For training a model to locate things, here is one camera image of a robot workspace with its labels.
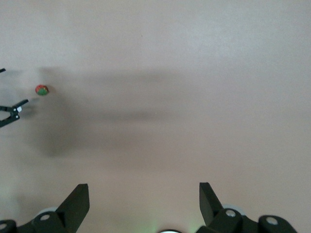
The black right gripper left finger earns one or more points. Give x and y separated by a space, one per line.
70 213

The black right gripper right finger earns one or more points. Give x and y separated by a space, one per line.
211 208

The red strawberry with green cap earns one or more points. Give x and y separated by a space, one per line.
42 89

